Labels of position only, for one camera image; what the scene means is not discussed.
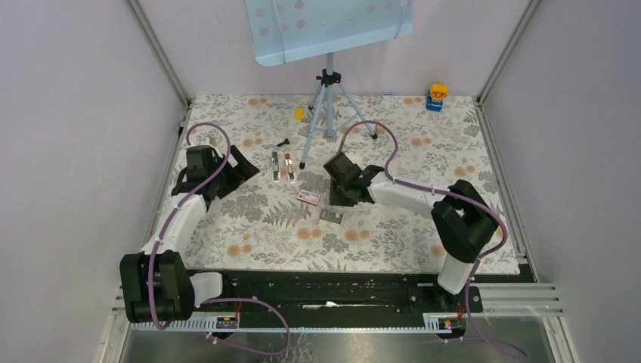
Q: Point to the floral tablecloth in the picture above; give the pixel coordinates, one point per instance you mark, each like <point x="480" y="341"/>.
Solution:
<point x="262" y="226"/>

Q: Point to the grey staple strip box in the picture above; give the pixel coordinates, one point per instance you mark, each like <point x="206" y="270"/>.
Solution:
<point x="331" y="216"/>

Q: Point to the pink stapler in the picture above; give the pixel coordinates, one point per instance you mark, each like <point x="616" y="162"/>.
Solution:
<point x="290" y="170"/>

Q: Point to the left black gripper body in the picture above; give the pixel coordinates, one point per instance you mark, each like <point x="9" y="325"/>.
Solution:
<point x="233" y="176"/>

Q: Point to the blue stapler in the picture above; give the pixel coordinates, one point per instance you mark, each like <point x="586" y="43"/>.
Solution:
<point x="275" y="166"/>

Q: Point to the black chess pawn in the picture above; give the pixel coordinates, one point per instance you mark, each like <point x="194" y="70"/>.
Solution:
<point x="284" y="142"/>

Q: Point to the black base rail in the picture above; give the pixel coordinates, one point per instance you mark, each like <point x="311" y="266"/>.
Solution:
<point x="338" y="299"/>

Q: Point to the yellow blue toy figure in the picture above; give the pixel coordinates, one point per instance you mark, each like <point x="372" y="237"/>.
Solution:
<point x="435" y="97"/>

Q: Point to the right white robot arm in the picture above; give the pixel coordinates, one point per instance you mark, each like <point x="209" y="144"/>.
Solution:
<point x="464" y="222"/>

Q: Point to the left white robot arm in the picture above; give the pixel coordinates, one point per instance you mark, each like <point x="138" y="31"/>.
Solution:
<point x="156" y="284"/>

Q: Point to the yellow block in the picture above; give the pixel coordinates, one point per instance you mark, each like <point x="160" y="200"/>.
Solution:
<point x="299" y="113"/>

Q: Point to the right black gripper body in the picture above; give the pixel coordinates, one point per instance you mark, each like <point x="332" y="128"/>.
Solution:
<point x="338" y="195"/>

